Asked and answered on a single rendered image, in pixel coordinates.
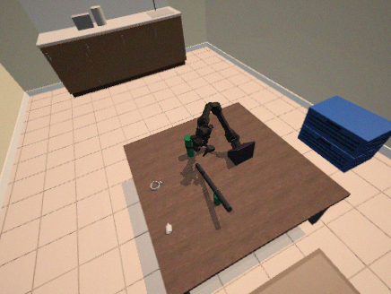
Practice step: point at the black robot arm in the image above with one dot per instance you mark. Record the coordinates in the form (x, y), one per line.
(203, 129)

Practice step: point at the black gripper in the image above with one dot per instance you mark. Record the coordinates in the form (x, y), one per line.
(209, 148)

